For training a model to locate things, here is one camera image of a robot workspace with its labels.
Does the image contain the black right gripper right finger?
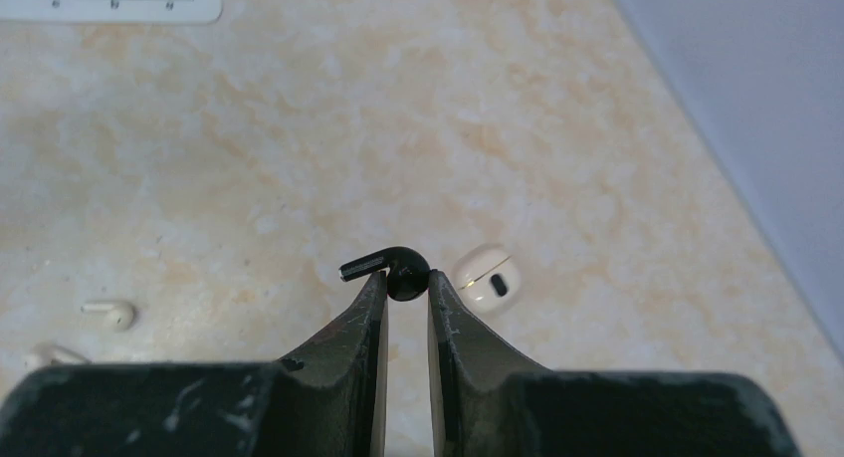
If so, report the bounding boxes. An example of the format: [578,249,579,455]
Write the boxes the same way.
[428,270,800,456]

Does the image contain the green white chessboard mat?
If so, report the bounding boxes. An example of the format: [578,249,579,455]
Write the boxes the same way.
[1,0,223,24]

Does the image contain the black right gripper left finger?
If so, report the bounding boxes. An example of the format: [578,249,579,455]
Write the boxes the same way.
[1,273,388,456]

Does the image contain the cream earbud lower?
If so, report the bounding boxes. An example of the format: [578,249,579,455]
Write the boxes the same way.
[24,343,90,369]

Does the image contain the black earbud one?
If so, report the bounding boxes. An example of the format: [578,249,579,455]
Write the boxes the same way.
[338,246,431,302]

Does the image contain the cream earbud charging case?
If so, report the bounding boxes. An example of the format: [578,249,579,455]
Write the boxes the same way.
[449,244,523,315]

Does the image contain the cream earbud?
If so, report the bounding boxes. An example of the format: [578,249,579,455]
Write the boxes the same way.
[24,343,90,369]
[80,300,136,332]

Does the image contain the cream earbud upper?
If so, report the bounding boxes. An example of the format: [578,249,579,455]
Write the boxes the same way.
[80,300,136,332]

